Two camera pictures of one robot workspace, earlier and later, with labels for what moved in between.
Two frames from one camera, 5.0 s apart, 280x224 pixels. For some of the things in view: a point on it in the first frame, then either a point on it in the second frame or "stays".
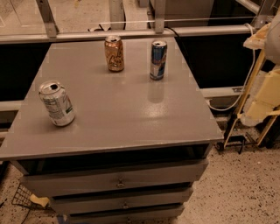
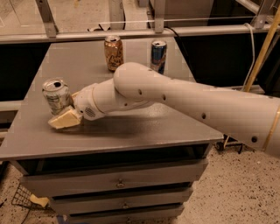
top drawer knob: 120,185 stays
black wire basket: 22,197 stays
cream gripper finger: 257,40 to 69,118
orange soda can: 114,53 stays
